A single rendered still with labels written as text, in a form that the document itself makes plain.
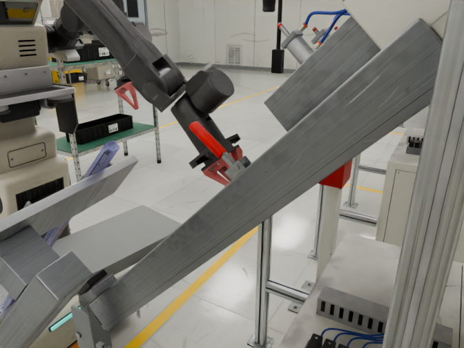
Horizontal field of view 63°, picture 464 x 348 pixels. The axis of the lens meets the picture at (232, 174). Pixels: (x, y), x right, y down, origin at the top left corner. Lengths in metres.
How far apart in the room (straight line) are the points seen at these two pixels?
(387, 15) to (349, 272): 0.78
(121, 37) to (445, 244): 0.58
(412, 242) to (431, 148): 0.08
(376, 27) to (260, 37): 9.87
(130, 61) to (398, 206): 1.56
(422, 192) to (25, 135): 1.19
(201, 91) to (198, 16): 10.55
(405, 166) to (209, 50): 9.48
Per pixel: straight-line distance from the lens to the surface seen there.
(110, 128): 3.27
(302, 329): 0.88
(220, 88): 0.66
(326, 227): 1.66
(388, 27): 0.38
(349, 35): 0.41
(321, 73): 0.42
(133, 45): 0.71
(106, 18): 0.72
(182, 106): 0.71
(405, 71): 0.36
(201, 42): 11.17
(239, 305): 1.86
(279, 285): 1.47
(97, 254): 1.19
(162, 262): 0.59
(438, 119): 0.33
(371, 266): 1.10
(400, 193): 1.97
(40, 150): 1.36
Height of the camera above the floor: 1.23
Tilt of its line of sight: 22 degrees down
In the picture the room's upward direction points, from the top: straight up
